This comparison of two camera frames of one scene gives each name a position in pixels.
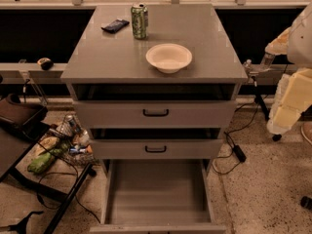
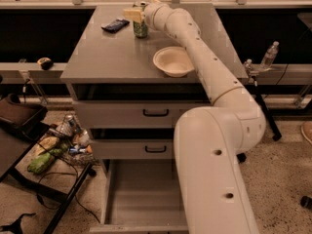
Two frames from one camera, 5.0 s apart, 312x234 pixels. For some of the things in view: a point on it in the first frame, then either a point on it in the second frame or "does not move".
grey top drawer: (155, 104) does not move
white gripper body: (300, 41) to (151, 13)
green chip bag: (43, 162) does not move
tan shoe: (306, 129) does not move
